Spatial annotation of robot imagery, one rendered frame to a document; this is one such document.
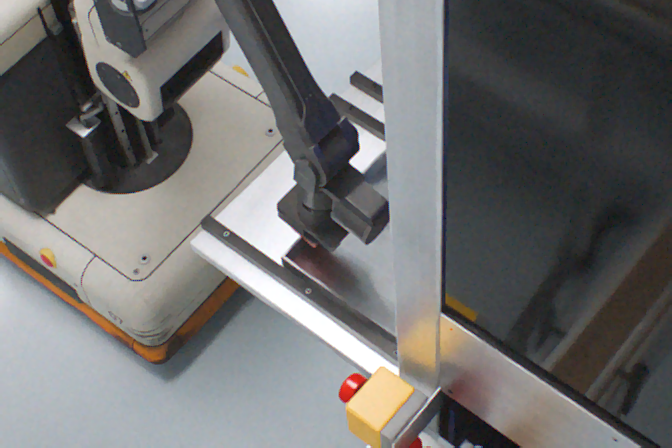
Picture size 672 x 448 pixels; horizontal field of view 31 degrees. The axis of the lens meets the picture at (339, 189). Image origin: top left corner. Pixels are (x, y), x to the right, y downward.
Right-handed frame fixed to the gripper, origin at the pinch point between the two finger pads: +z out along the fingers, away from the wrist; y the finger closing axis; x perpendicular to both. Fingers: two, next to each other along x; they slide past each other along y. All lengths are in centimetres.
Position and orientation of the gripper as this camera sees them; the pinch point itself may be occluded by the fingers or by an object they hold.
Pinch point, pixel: (316, 240)
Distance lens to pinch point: 171.2
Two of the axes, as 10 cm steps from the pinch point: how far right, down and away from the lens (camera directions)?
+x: 6.4, -6.6, 3.9
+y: 7.7, 5.8, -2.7
